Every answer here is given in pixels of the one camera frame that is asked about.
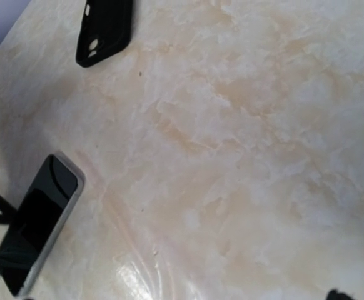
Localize black phone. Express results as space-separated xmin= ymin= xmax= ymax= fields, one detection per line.
xmin=0 ymin=153 xmax=84 ymax=298

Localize black phone case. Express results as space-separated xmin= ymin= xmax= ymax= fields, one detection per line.
xmin=76 ymin=0 xmax=134 ymax=68

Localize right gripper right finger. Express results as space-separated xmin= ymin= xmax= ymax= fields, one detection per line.
xmin=326 ymin=289 xmax=354 ymax=300

